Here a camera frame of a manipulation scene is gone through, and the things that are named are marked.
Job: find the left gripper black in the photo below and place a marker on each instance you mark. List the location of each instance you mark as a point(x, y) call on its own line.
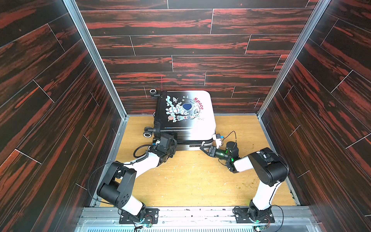
point(173, 144)

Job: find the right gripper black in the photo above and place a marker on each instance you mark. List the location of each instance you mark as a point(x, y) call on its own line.
point(211, 151)

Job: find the black white astronaut suitcase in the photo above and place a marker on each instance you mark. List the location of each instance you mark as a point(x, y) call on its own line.
point(188, 116)

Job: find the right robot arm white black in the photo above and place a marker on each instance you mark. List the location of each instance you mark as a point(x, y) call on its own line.
point(269, 166)

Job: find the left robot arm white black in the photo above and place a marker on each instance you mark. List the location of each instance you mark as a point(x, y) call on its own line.
point(117, 185)

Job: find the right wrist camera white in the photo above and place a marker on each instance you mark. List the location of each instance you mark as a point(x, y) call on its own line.
point(218, 140)

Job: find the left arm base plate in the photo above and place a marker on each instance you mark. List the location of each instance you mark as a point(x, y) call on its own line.
point(145, 216)

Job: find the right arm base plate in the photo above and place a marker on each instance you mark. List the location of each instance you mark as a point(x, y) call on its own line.
point(252, 215)

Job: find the aluminium front rail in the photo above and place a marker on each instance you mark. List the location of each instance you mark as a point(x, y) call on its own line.
point(200, 219)

